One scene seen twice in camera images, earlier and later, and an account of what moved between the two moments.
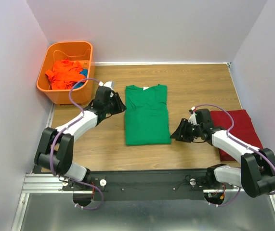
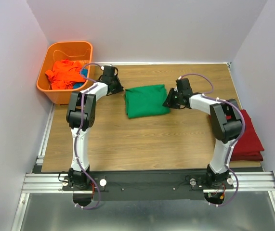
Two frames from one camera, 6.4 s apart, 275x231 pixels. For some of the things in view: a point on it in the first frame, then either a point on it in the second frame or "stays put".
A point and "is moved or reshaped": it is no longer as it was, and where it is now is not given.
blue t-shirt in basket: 84,71 stays put
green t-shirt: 146,115 is moved or reshaped
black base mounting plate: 146,185 stays put
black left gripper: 120,107 → 119,88
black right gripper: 178,134 → 168,102
